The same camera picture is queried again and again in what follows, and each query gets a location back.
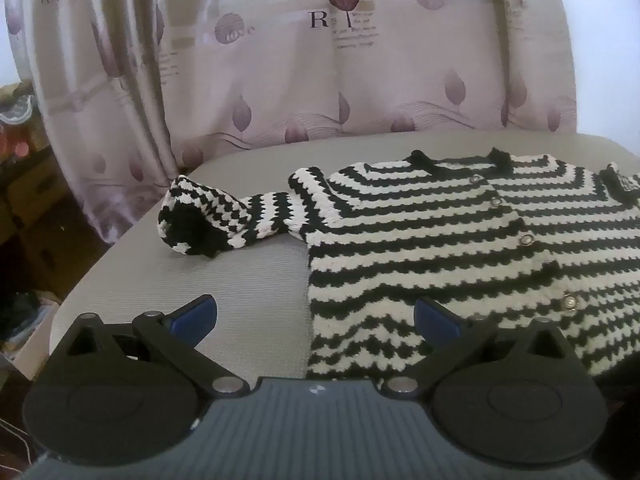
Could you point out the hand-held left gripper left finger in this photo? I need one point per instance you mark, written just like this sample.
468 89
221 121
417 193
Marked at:
196 316

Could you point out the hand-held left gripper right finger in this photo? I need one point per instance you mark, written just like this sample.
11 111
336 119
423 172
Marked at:
434 317

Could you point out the black and white striped sweater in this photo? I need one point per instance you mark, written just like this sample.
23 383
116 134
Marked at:
425 240

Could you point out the cardboard box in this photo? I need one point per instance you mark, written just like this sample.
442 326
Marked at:
35 190

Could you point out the pink leaf print curtain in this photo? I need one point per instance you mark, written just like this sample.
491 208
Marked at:
300 85

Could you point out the household clutter pile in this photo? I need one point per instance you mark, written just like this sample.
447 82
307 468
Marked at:
17 115

